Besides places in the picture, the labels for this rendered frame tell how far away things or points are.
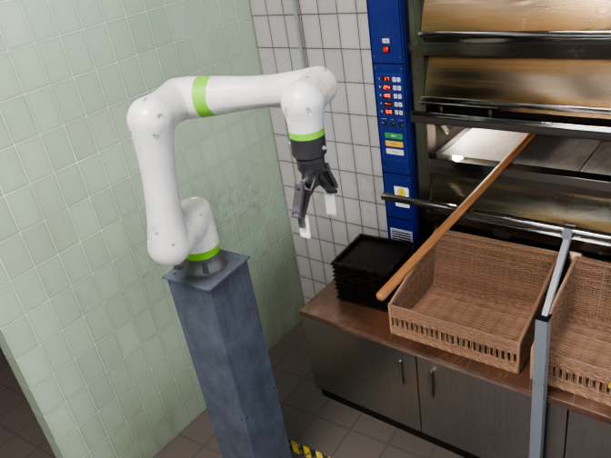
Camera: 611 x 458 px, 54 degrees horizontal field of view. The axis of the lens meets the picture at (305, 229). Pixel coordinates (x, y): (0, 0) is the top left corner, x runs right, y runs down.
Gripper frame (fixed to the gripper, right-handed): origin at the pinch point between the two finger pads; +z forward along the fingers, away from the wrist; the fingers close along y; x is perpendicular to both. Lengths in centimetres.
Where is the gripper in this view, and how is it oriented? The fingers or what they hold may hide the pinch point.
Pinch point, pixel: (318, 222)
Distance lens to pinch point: 167.4
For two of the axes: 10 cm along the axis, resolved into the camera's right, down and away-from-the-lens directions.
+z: 1.3, 8.7, 4.8
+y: -5.5, 4.7, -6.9
